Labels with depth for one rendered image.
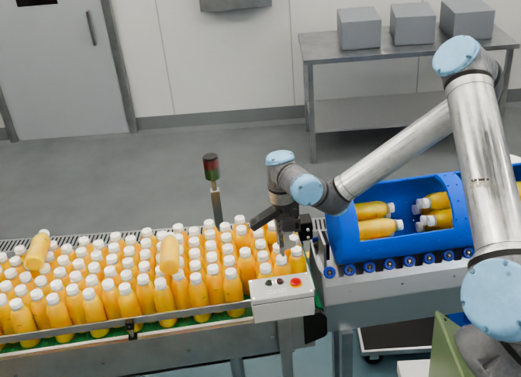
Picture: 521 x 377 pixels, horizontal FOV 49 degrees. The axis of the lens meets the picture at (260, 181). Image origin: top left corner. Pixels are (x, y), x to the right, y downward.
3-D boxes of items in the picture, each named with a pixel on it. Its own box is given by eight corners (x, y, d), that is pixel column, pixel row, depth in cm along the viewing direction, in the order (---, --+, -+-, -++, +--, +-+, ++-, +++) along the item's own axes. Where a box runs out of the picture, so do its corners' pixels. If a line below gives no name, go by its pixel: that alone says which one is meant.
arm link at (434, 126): (508, 69, 156) (325, 198, 189) (488, 47, 148) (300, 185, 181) (528, 98, 149) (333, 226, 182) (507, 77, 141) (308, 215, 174)
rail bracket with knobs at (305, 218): (314, 245, 233) (313, 224, 228) (297, 247, 233) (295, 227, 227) (309, 231, 242) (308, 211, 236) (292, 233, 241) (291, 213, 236)
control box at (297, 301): (315, 314, 185) (314, 291, 180) (254, 323, 184) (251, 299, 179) (308, 294, 194) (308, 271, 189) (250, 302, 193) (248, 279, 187)
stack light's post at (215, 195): (244, 371, 293) (219, 191, 237) (236, 373, 293) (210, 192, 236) (243, 365, 297) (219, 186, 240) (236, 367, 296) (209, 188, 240)
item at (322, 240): (330, 270, 215) (329, 243, 208) (324, 271, 214) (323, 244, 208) (324, 254, 223) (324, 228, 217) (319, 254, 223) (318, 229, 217)
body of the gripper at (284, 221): (301, 233, 190) (299, 203, 184) (275, 236, 189) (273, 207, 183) (297, 220, 196) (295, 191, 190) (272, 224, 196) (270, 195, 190)
